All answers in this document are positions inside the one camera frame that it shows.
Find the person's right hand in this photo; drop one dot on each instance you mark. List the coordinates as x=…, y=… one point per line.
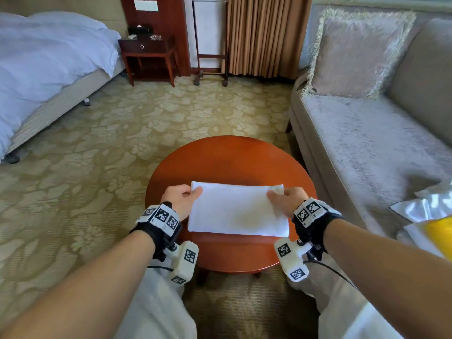
x=291, y=199

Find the bed base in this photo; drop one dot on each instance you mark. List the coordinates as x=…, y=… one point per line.
x=60, y=102

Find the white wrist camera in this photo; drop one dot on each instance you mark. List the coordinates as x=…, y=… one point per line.
x=291, y=257
x=184, y=259

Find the glass ashtray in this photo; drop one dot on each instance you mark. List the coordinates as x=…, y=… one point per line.
x=155, y=37

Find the person's right forearm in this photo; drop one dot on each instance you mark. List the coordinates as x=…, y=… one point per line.
x=388, y=271

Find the grey sofa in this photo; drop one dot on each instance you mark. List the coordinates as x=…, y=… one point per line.
x=363, y=148

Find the white towel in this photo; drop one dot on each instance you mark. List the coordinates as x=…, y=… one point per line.
x=238, y=210

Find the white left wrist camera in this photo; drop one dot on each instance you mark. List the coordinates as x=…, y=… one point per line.
x=184, y=259

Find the person's left thumb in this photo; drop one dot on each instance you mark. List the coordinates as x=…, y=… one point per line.
x=196, y=193

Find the wooden wall panel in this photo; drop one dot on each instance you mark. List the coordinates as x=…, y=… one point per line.
x=169, y=17

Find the person's left hand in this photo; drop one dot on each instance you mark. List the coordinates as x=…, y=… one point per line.
x=178, y=199

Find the white pillow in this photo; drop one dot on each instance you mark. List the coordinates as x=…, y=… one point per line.
x=70, y=19

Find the white plastic bag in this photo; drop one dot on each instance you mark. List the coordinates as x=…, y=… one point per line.
x=420, y=204

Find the person's right thumb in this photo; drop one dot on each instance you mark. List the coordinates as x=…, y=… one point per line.
x=274, y=196

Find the round wooden table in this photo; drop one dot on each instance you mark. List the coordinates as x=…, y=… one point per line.
x=229, y=158

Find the person's left leg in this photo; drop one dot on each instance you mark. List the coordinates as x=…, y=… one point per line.
x=159, y=307

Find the white duvet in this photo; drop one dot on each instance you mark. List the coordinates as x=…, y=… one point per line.
x=46, y=56

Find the person's right leg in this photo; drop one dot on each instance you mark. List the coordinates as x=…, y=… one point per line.
x=342, y=307

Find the fringed pink cushion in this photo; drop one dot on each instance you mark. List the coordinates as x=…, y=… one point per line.
x=356, y=52

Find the person's left forearm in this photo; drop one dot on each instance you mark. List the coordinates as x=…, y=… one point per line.
x=88, y=289

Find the yellow packet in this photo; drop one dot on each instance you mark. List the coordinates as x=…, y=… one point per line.
x=440, y=236

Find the brown curtain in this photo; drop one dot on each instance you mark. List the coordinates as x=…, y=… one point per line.
x=265, y=35

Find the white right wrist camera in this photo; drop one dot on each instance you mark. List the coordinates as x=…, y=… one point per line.
x=291, y=257

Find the white wall plate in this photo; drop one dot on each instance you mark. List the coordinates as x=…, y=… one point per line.
x=146, y=5

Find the wooden rolling valet stand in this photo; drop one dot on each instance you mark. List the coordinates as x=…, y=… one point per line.
x=212, y=58

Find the dark wooden nightstand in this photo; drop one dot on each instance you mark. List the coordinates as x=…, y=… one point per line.
x=148, y=49

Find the black tissue box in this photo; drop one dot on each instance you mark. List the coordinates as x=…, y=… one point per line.
x=140, y=30

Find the grey sofa back cushion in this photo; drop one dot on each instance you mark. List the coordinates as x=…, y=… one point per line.
x=427, y=77

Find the person's leg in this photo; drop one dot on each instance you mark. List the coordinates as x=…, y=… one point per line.
x=342, y=307
x=159, y=307

